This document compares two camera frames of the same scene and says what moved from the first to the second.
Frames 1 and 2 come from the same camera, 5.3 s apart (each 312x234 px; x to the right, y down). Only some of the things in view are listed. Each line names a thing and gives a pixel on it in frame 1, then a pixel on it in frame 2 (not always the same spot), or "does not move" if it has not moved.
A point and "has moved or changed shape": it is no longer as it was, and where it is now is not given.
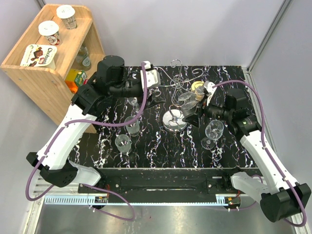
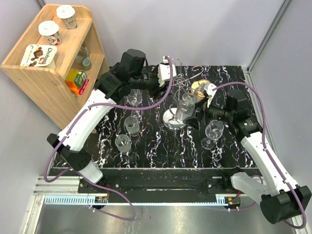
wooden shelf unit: x=62 y=47 does not move
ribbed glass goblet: x=199 y=93 does not move
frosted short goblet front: x=123 y=143 does not move
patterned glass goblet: x=188 y=104 has moved or changed shape
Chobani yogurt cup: x=39 y=55 does not move
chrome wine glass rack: x=175 y=119 has moved or changed shape
